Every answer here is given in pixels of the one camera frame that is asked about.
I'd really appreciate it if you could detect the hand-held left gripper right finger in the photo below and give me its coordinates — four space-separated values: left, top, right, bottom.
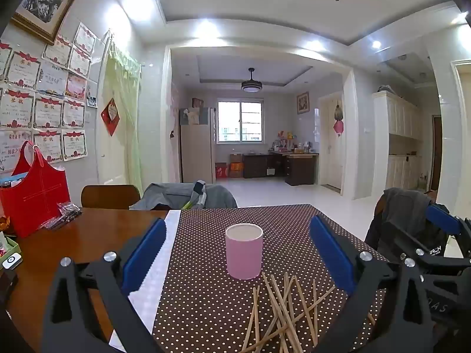
308 215 437 353

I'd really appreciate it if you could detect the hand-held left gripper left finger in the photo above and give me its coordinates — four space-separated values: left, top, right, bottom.
40 218 168 353

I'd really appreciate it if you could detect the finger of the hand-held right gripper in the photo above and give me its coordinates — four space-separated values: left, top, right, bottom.
395 248 471 280
425 203 471 245

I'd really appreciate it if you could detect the bunch of wooden chopsticks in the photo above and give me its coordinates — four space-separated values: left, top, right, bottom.
241 272 376 353

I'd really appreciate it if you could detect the pink cup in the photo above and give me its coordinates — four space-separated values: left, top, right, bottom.
225 223 264 280

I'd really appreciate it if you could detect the dark jacket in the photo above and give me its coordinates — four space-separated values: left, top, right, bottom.
364 187 471 265

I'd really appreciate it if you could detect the grey jacket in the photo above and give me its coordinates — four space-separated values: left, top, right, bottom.
130 180 238 211

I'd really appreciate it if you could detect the brown door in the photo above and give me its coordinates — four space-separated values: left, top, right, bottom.
431 115 443 192

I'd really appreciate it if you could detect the wooden chair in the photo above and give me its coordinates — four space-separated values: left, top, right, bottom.
374 193 387 221
81 184 141 208

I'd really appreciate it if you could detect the brown polka-dot tablecloth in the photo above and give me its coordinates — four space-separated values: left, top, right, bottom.
110 204 391 353

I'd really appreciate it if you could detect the clear plastic packet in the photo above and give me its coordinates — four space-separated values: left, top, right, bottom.
42 202 82 229

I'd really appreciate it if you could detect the cream door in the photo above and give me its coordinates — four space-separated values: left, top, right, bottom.
318 94 344 195

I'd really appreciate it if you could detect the dark wooden desk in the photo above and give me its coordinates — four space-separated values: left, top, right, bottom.
242 151 320 186

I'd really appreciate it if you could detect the white door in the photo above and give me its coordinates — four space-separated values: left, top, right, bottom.
92 44 140 192

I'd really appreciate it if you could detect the white tall cabinet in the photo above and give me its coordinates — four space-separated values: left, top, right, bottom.
372 90 423 192

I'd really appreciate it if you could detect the silver refrigerator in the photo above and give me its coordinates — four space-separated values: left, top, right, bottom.
179 107 217 184

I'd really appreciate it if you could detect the cluster of small colourful items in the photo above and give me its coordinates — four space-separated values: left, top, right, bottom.
270 130 318 154

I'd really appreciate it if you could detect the red felt tote bag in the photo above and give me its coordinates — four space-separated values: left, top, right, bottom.
0 140 70 238

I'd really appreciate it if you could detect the hanging pink door ornament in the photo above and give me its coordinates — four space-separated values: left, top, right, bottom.
333 104 344 136

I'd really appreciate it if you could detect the small white device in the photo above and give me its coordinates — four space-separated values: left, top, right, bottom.
2 253 21 271

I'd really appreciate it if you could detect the green box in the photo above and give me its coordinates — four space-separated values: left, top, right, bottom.
0 231 23 262

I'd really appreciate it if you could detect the small black box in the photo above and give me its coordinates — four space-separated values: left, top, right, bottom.
0 270 19 304

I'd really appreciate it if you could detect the red diamond door decoration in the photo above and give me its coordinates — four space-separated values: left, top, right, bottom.
101 98 120 137

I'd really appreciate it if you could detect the window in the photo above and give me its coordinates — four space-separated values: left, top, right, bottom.
217 99 263 143

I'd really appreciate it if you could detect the group of award certificates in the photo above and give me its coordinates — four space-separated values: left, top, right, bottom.
0 22 97 171

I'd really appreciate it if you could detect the ceiling fan lamp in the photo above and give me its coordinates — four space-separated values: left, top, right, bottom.
241 68 263 92

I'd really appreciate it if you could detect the large framed tree picture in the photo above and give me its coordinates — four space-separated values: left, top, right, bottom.
11 0 85 45

